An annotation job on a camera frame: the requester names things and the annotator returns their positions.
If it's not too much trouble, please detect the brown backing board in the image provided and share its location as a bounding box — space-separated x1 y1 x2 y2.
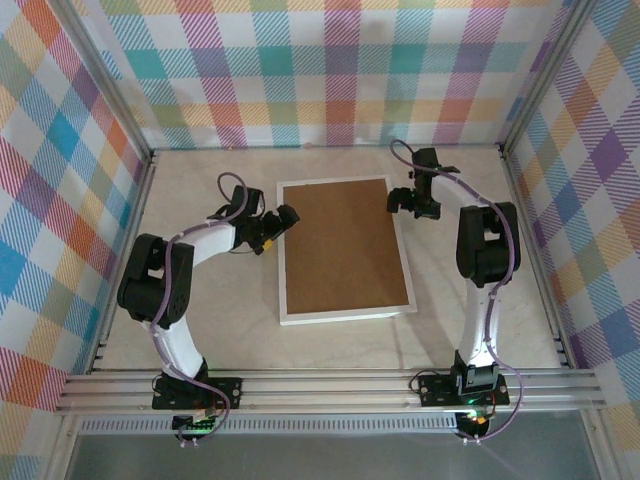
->
282 178 409 316

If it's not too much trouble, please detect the white picture frame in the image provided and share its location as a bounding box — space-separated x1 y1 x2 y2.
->
276 173 418 328

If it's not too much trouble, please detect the controller board with blue light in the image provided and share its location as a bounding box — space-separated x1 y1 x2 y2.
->
171 413 222 450

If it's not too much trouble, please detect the controller board with orange part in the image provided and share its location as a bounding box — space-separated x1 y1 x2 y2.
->
455 408 495 444

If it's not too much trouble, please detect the aluminium side rail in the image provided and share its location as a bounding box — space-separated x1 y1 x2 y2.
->
498 143 575 370
87 149 161 376

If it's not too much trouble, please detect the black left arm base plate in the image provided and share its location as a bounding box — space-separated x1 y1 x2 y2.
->
151 377 244 412

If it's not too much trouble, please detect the long aluminium mounting rail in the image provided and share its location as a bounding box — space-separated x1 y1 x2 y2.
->
53 368 605 415

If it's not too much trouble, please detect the aluminium corner post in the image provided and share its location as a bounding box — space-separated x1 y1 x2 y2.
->
497 0 599 156
47 0 156 161

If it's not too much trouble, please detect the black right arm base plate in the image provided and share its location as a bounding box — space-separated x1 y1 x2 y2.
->
417 372 511 409

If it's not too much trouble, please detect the grey slotted cable duct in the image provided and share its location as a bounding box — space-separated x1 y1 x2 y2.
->
78 417 460 437

